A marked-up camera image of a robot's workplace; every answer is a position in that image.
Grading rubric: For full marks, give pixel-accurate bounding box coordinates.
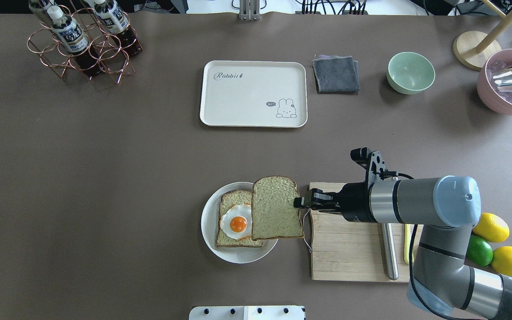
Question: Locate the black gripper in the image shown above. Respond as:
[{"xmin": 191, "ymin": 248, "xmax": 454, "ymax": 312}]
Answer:
[{"xmin": 293, "ymin": 148, "xmax": 388, "ymax": 223}]

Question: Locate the bread slice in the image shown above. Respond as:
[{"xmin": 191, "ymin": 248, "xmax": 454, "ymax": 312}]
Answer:
[
  {"xmin": 252, "ymin": 176, "xmax": 304, "ymax": 240},
  {"xmin": 216, "ymin": 190, "xmax": 263, "ymax": 248}
]

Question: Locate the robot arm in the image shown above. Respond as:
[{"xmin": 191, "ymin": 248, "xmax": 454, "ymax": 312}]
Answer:
[{"xmin": 293, "ymin": 148, "xmax": 512, "ymax": 320}]

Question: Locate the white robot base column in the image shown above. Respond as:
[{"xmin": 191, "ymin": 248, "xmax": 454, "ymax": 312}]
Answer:
[{"xmin": 189, "ymin": 304, "xmax": 306, "ymax": 320}]

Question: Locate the cream rabbit tray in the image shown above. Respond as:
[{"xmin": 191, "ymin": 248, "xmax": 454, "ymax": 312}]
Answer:
[{"xmin": 200, "ymin": 60, "xmax": 308, "ymax": 128}]

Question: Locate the wooden cutting board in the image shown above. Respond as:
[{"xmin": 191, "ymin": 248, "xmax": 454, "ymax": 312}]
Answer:
[{"xmin": 309, "ymin": 181, "xmax": 423, "ymax": 282}]

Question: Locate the fried egg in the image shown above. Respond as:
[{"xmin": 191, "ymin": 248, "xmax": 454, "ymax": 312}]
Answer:
[{"xmin": 220, "ymin": 203, "xmax": 252, "ymax": 240}]

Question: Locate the steel muddler black tip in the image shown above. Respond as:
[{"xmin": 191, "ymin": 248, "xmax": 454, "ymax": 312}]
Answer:
[{"xmin": 381, "ymin": 224, "xmax": 400, "ymax": 281}]

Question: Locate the white round plate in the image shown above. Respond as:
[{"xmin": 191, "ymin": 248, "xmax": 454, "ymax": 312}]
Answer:
[{"xmin": 200, "ymin": 182, "xmax": 278, "ymax": 264}]

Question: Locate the yellow plastic knife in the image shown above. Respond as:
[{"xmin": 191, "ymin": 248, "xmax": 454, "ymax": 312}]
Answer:
[{"xmin": 404, "ymin": 224, "xmax": 412, "ymax": 264}]

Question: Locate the grey folded cloth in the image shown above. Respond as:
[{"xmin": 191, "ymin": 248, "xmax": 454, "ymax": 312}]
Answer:
[{"xmin": 312, "ymin": 55, "xmax": 360, "ymax": 93}]

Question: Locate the green bowl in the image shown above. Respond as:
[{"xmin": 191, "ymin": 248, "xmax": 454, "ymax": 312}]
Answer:
[{"xmin": 386, "ymin": 52, "xmax": 436, "ymax": 95}]

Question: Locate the green lime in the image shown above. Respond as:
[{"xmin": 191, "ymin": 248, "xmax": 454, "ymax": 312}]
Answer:
[{"xmin": 466, "ymin": 234, "xmax": 493, "ymax": 267}]

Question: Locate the whole lemon upper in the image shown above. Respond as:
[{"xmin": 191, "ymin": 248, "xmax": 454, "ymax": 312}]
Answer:
[{"xmin": 472, "ymin": 212, "xmax": 510, "ymax": 243}]

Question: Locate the whole lemon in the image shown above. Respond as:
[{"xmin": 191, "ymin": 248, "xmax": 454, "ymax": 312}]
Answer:
[
  {"xmin": 472, "ymin": 212, "xmax": 510, "ymax": 243},
  {"xmin": 490, "ymin": 246, "xmax": 512, "ymax": 277}
]

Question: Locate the whole lemon lower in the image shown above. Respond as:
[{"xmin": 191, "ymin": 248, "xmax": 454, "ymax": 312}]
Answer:
[{"xmin": 490, "ymin": 246, "xmax": 512, "ymax": 277}]

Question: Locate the wooden cup stand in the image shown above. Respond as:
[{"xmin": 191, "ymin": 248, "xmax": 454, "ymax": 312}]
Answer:
[{"xmin": 453, "ymin": 0, "xmax": 512, "ymax": 71}]

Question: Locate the pink ice bowl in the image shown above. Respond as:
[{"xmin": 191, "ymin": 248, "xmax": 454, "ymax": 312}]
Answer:
[{"xmin": 477, "ymin": 48, "xmax": 512, "ymax": 115}]

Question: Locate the tea bottle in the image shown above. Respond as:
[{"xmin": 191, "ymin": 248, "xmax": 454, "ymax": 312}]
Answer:
[
  {"xmin": 93, "ymin": 0, "xmax": 142, "ymax": 57},
  {"xmin": 47, "ymin": 5, "xmax": 101, "ymax": 77},
  {"xmin": 28, "ymin": 0, "xmax": 57, "ymax": 28}
]

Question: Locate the black camera wrist cable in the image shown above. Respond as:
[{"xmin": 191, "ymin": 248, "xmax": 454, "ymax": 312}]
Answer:
[{"xmin": 380, "ymin": 171, "xmax": 479, "ymax": 320}]

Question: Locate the copper wire bottle rack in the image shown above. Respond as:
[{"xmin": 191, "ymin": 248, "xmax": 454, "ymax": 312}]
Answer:
[{"xmin": 27, "ymin": 0, "xmax": 142, "ymax": 84}]

